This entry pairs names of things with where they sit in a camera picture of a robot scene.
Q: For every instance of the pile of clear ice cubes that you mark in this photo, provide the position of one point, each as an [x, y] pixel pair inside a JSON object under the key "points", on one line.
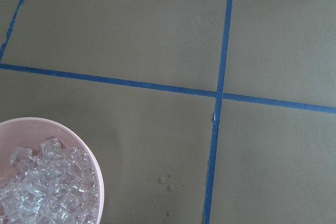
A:
{"points": [[57, 184]]}

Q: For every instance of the pink bowl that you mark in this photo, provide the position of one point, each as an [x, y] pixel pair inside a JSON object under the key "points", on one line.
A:
{"points": [[30, 132]]}

